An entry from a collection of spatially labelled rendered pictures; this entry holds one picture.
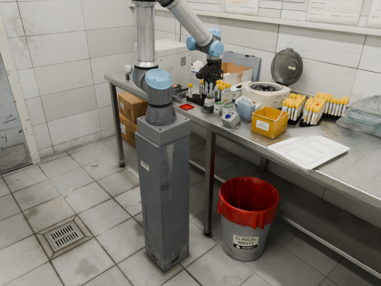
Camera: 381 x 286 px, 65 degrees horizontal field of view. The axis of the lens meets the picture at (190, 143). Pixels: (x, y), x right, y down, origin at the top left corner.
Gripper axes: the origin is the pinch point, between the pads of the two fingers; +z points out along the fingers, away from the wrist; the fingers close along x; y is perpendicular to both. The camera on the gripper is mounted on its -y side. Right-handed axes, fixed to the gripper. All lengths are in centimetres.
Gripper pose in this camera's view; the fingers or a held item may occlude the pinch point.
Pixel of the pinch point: (208, 95)
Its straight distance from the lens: 174.4
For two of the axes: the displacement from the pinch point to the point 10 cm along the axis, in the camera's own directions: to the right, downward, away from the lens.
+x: -6.7, -3.6, 6.5
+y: 7.5, -3.2, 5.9
